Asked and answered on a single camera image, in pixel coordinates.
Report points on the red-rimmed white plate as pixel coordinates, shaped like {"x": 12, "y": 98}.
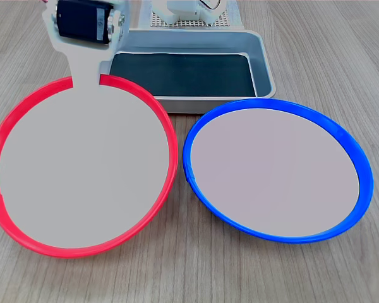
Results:
{"x": 82, "y": 170}

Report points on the steel tray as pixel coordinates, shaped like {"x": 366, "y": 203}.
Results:
{"x": 265, "y": 63}

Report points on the black tray mat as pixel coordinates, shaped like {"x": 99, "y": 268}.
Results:
{"x": 183, "y": 74}

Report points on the pale blue base mat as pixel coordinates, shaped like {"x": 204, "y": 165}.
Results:
{"x": 143, "y": 15}

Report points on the pale perforated base plate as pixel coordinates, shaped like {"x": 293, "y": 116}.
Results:
{"x": 222, "y": 21}

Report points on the blue-rimmed white plate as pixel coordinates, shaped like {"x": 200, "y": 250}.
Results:
{"x": 274, "y": 170}

